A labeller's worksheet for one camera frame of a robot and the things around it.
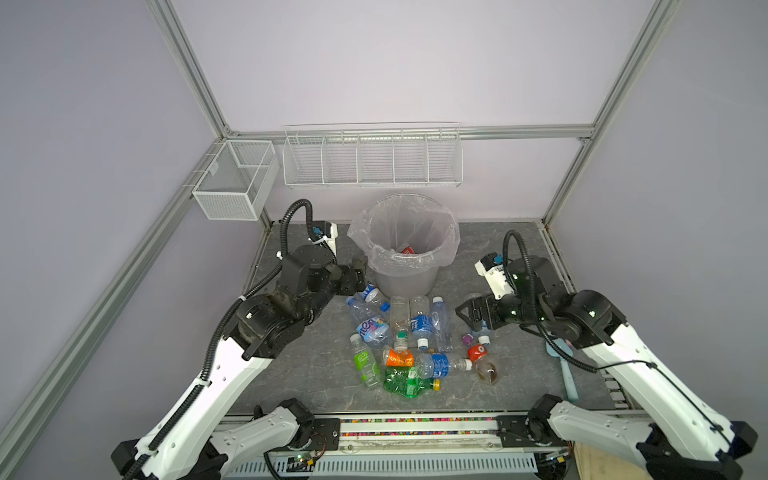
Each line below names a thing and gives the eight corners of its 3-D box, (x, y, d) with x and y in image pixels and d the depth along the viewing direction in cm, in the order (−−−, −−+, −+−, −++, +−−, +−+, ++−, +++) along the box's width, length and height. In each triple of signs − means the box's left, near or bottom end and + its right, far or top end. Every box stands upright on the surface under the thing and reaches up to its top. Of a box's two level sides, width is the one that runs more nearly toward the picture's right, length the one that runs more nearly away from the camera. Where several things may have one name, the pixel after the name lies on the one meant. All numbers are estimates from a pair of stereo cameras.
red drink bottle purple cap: (483, 386, 83) (487, 381, 79) (458, 343, 91) (461, 336, 87) (496, 380, 84) (501, 374, 80) (471, 337, 92) (474, 331, 88)
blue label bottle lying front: (415, 381, 81) (416, 374, 76) (414, 361, 85) (415, 352, 80) (469, 381, 81) (474, 374, 76) (466, 360, 85) (470, 352, 80)
